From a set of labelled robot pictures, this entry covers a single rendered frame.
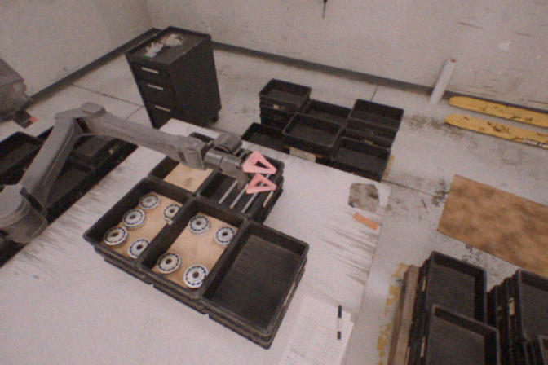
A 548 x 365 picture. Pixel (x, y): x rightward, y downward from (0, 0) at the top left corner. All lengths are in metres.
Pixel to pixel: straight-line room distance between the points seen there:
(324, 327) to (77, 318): 1.05
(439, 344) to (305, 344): 0.78
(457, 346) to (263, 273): 1.07
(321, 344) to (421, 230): 1.56
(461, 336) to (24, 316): 2.04
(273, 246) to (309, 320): 0.35
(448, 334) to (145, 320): 1.47
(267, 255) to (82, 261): 0.91
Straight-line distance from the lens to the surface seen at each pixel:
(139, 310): 1.53
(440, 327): 1.94
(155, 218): 1.59
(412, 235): 2.64
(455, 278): 2.24
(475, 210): 3.05
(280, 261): 1.36
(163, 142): 0.92
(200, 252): 1.42
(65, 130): 1.10
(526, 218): 3.23
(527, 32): 4.06
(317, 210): 1.69
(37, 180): 0.97
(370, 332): 2.20
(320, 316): 1.42
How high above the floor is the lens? 2.04
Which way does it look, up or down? 49 degrees down
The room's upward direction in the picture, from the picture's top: straight up
